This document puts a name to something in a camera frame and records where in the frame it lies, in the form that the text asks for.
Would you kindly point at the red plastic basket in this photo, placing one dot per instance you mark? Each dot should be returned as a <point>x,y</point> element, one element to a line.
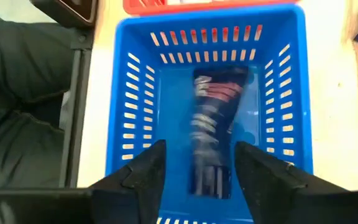
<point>197,7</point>

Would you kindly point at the black table-level camera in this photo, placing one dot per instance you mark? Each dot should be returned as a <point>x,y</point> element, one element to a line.
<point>70,12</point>

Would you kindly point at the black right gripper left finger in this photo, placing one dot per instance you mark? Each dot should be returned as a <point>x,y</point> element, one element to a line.
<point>129,199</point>

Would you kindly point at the person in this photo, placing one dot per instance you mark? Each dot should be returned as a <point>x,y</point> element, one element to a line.
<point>20,77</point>

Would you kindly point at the blue plastic basket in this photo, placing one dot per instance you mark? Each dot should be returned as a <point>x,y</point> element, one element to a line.
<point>172,102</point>

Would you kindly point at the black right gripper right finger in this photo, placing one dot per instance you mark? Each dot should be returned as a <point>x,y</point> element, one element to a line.
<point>284,199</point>

